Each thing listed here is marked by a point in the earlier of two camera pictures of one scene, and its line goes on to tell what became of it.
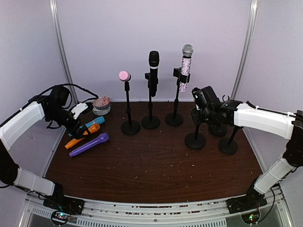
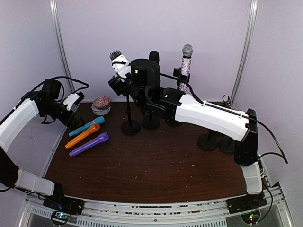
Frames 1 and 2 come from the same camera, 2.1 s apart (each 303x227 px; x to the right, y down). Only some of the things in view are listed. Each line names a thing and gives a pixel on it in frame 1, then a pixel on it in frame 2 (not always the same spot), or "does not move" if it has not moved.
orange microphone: x=92 y=128 does not move
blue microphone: x=99 y=120 does not move
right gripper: x=196 y=118 to x=115 y=84
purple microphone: x=102 y=138 does not move
